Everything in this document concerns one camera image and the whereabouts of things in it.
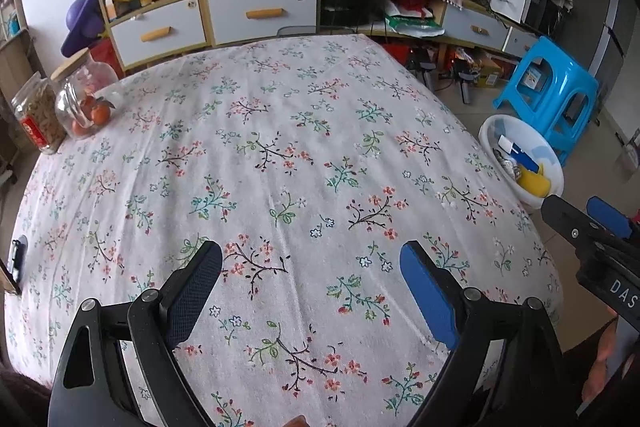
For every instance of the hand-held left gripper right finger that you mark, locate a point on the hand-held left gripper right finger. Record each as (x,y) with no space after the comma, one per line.
(430,297)

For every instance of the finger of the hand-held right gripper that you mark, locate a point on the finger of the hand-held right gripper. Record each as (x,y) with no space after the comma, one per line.
(607,214)
(565,214)

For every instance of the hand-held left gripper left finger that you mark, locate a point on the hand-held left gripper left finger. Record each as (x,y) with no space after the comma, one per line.
(195,292)

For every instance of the yellow snack packet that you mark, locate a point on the yellow snack packet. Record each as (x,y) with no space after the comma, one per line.
(532,182)

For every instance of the blue packet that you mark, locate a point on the blue packet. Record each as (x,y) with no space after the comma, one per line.
(525,157)

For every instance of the white plastic bin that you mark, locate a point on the white plastic bin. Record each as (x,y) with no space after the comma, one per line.
(487,134)

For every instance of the person's right hand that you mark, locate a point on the person's right hand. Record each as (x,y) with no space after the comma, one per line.
(602,367)

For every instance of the person's left hand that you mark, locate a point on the person's left hand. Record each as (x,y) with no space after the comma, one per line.
(296,422)

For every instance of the blue plastic stool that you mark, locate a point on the blue plastic stool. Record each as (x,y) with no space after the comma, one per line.
(555,67)

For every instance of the cardboard box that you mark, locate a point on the cardboard box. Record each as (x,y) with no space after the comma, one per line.
(495,69)

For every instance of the grey handheld device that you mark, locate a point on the grey handheld device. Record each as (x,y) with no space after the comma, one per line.
(465,82)
(424,69)

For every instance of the grey refrigerator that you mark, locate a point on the grey refrigerator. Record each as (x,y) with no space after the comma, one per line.
(617,37)

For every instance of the small grey drawer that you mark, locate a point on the small grey drawer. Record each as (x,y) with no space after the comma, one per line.
(520,42)

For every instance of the small black device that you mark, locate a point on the small black device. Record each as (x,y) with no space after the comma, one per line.
(18,262)

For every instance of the black appliance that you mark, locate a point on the black appliance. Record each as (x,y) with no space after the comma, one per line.
(547,14)

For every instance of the glass jar with oranges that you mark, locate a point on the glass jar with oranges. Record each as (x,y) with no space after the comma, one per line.
(85,97)

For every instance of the red basket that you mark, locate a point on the red basket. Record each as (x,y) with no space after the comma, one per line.
(400,55)

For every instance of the plastic jar red label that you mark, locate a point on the plastic jar red label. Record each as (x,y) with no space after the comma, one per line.
(40,117)

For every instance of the low wooden cabinet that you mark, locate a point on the low wooden cabinet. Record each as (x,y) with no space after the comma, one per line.
(440,14)

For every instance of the green and white bag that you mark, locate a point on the green and white bag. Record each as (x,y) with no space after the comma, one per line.
(415,25)

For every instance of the red plastic bag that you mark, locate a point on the red plastic bag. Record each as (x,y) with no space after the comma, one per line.
(107,54)

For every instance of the red knit item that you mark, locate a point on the red knit item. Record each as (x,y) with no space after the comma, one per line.
(415,7)

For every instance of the purple hat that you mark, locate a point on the purple hat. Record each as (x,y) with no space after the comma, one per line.
(82,22)

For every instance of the orange and white bottle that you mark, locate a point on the orange and white bottle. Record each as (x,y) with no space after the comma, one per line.
(110,8)

